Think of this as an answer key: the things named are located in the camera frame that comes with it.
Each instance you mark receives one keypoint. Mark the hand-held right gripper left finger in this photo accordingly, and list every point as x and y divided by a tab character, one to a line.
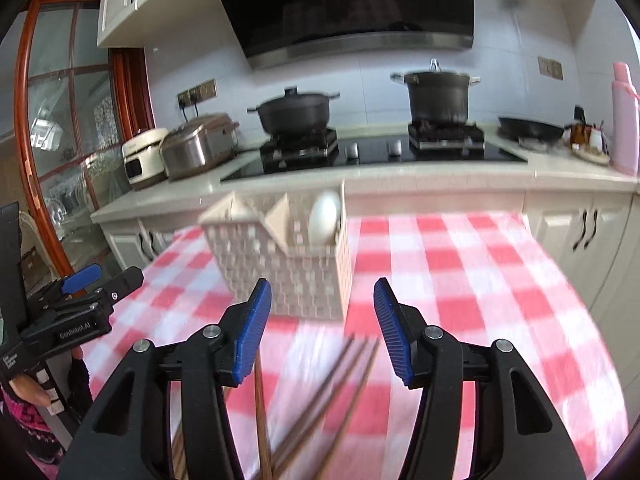
251	332

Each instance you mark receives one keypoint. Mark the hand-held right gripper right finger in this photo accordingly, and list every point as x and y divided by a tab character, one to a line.
392	335

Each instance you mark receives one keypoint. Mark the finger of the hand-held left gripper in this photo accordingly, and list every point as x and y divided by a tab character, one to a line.
82	277
120	287

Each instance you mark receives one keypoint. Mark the white plastic lattice basket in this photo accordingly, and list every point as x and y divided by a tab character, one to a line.
280	280

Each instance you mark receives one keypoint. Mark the brown wooden chopstick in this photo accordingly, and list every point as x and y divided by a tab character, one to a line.
335	405
263	410
320	400
355	410

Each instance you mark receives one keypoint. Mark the person's left forearm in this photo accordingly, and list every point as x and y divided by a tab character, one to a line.
80	385

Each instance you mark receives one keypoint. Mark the person's left hand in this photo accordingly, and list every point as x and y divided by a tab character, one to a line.
25	391

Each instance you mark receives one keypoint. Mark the white base cabinet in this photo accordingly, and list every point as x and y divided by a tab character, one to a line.
130	245
560	230

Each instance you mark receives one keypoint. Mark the red white checked tablecloth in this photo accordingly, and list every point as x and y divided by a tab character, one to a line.
475	285

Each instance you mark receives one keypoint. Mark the pink patterned clothing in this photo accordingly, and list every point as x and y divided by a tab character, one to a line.
25	430

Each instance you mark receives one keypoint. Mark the white electric cooker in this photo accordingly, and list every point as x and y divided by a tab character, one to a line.
142	160

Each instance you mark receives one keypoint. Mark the white ceramic spoon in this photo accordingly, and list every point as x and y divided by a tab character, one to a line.
324	217

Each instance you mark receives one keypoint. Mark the wooden framed glass door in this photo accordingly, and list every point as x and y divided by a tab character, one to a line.
22	135

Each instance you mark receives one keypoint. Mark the silver rice cooker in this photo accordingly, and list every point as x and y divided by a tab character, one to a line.
197	147

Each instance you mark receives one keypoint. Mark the black glass gas cooktop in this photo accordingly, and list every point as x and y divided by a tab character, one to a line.
375	152

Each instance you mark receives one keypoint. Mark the black casserole pot with lid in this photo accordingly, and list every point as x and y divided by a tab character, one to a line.
295	112

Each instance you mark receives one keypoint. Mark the grey stockpot with glass lid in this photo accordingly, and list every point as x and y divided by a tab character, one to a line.
437	95

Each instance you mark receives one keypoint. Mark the black frying pan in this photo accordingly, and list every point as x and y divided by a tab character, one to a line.
530	129

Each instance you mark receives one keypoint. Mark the white plate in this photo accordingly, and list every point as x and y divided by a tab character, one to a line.
592	156

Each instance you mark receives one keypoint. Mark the brown glass bottle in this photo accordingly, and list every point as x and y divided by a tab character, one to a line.
580	132

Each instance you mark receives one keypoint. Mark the small white jar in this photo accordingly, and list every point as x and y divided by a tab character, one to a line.
598	140

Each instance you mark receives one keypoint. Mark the pink bottle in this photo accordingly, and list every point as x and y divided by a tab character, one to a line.
625	125

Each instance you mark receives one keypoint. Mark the black glass range hood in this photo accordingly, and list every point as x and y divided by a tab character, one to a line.
350	5

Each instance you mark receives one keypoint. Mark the gold wall outlet panel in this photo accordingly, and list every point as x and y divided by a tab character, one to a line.
197	92

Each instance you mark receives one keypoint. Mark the gold wall switch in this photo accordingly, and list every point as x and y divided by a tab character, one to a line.
550	68

